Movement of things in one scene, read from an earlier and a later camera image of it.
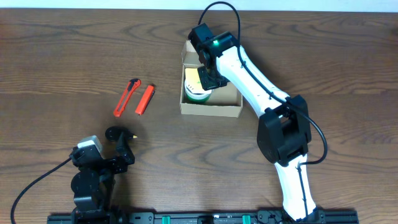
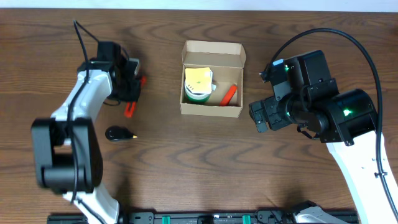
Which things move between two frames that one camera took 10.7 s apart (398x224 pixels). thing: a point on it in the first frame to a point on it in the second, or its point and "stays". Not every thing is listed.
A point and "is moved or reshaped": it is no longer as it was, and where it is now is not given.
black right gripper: [208, 84] to [270, 106]
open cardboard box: [226, 102] stays
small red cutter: [141, 107] to [226, 99]
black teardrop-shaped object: [114, 133] stays
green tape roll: [196, 101] stays
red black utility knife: [134, 84] is moved or reshaped
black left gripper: [125, 152] to [134, 93]
